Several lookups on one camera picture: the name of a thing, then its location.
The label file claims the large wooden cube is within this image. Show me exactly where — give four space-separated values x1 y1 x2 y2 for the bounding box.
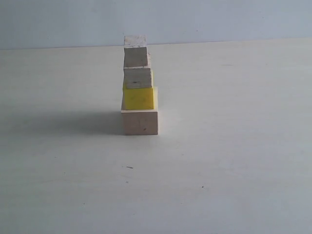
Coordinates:
121 86 159 135

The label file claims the yellow cube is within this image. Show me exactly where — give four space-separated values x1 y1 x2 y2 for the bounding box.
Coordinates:
122 71 156 110

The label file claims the medium wooden cube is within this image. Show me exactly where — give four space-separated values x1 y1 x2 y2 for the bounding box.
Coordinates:
123 53 154 89

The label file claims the small wooden cube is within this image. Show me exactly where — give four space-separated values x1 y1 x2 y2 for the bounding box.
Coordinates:
124 35 148 67

